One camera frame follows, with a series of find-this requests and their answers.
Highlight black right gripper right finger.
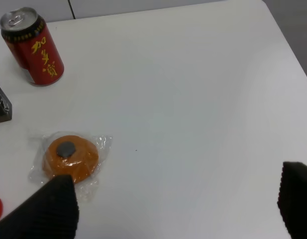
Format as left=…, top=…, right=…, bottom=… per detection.
left=277, top=162, right=307, bottom=239

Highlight red drink can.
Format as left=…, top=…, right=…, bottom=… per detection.
left=0, top=7, right=64, bottom=86

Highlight wrapped brown pastry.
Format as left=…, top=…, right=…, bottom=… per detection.
left=28, top=131, right=112, bottom=202

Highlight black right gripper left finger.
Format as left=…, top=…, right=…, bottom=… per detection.
left=0, top=175, right=79, bottom=239

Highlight brown coffee capsule box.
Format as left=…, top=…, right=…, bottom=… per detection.
left=0, top=87, right=12, bottom=123

